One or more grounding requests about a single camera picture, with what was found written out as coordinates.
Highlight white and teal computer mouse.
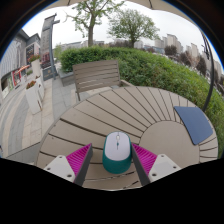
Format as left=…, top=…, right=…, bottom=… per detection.
left=101, top=131, right=133, bottom=175

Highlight white planter with pink flowers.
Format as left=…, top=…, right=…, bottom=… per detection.
left=28, top=54, right=43, bottom=79

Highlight grey sign pillar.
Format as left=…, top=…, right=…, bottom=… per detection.
left=40, top=13, right=61, bottom=81

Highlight beige parasol canopy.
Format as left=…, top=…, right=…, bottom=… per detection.
left=43, top=0, right=198, bottom=24

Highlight blue mouse pad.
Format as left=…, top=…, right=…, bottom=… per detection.
left=173, top=105, right=214, bottom=146

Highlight dark curved parasol pole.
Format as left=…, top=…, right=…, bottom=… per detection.
left=200, top=31, right=215, bottom=113

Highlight grey storefront building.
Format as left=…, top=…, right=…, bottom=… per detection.
left=0, top=29, right=42, bottom=101

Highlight thin-crowned tree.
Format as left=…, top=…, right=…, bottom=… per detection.
left=66, top=0, right=126, bottom=48

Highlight white planter with orange flowers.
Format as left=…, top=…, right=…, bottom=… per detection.
left=25, top=79, right=44, bottom=115

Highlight round-crowned tree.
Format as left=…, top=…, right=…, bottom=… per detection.
left=107, top=9, right=161, bottom=48

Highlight brown slatted chair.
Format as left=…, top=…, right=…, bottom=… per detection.
left=72, top=59, right=134, bottom=103

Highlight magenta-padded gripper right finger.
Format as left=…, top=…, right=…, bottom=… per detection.
left=131, top=143, right=183, bottom=187

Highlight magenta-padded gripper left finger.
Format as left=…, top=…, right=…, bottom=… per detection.
left=43, top=143, right=94, bottom=187

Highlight distant high-rise buildings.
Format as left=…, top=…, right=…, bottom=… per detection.
left=153, top=33, right=224, bottom=78

